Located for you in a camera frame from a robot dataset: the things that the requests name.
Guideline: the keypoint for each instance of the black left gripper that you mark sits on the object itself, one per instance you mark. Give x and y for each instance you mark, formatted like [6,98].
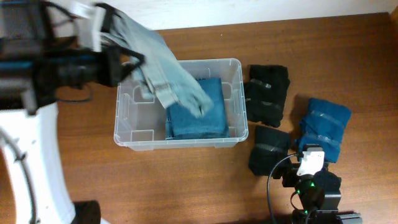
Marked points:
[124,56]

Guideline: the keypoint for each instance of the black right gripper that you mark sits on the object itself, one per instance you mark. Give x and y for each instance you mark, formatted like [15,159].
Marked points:
[291,177]

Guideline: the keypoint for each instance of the blue taped garment bundle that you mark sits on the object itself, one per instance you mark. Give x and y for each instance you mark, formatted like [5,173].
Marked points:
[324,124]

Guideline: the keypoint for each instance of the light blue jeans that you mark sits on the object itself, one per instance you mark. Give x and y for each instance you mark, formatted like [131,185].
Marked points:
[161,75]

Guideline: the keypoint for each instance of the dark blue jeans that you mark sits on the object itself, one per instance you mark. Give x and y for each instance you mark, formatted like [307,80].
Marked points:
[209,123]

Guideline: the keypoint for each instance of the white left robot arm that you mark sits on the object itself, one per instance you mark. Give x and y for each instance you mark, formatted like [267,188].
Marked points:
[34,65]

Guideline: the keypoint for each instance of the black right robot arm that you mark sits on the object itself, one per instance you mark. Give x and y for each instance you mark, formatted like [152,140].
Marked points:
[319,195]

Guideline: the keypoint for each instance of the black taped garment lower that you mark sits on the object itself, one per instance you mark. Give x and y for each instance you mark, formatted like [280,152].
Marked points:
[271,146]

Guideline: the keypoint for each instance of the black taped garment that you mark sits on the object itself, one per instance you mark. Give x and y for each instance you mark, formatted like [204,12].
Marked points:
[271,146]
[265,93]

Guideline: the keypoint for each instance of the clear plastic storage bin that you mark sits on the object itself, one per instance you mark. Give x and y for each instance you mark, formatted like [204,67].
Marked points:
[140,123]

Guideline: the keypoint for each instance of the black taped garment upper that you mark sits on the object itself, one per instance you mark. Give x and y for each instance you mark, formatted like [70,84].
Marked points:
[265,93]

